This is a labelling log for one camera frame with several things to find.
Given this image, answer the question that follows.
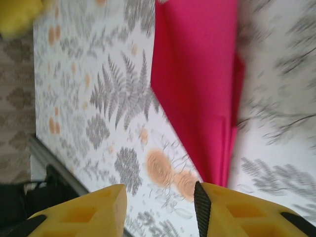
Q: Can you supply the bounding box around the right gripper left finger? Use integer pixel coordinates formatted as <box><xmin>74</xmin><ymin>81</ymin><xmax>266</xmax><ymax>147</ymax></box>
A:
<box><xmin>27</xmin><ymin>184</ymin><xmax>128</xmax><ymax>237</ymax></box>

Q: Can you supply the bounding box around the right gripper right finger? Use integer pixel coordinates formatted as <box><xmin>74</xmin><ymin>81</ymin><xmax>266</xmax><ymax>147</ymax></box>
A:
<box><xmin>194</xmin><ymin>181</ymin><xmax>316</xmax><ymax>237</ymax></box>

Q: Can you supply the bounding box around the pink cloth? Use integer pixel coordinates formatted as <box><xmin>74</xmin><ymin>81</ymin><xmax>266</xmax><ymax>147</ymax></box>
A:
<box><xmin>150</xmin><ymin>0</ymin><xmax>247</xmax><ymax>189</ymax></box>

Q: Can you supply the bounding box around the aluminium table side rail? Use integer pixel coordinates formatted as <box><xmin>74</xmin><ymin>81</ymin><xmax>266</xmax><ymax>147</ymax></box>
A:
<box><xmin>29</xmin><ymin>136</ymin><xmax>91</xmax><ymax>198</ymax></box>

